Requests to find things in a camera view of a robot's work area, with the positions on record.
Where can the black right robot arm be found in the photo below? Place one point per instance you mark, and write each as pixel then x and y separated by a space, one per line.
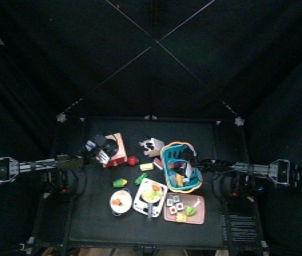
pixel 256 168

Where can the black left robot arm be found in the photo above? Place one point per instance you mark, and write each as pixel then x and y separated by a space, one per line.
pixel 35 165

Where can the beige toy knife block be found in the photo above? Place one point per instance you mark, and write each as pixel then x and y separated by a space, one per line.
pixel 154 147

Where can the white toy knife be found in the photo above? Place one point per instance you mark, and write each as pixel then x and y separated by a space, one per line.
pixel 197 203

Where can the teal basket orange rim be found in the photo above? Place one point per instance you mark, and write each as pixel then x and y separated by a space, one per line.
pixel 169 156

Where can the orange toy food piece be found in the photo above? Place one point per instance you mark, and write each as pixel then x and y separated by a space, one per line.
pixel 180 180

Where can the pink toy food block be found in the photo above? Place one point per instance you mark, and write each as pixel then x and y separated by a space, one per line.
pixel 158 163

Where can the red toy tomato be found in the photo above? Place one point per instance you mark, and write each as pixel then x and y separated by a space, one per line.
pixel 133 161

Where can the yellow toy cheese block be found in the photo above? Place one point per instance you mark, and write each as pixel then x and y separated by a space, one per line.
pixel 146 166

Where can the toy corn cob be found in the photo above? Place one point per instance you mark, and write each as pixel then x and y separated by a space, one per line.
pixel 120 182

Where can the sushi roll toy piece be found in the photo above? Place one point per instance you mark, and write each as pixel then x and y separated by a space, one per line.
pixel 170 202
pixel 173 210
pixel 177 199
pixel 180 206

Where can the orange toy carrot piece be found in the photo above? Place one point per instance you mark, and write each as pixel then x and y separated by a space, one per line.
pixel 117 201

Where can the green leafy toy vegetable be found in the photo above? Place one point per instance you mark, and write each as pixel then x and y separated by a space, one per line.
pixel 190 210

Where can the white toy pot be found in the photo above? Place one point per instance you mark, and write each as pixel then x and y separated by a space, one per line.
pixel 122 204

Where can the white toy induction cooktop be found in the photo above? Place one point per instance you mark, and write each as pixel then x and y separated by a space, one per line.
pixel 141 206

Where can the yellow toy food piece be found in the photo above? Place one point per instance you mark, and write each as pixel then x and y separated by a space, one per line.
pixel 182 217

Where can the pink plastic tray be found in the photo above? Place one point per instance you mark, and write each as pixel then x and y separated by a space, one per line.
pixel 198 216

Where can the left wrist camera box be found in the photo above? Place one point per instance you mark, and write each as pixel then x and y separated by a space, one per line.
pixel 90 145

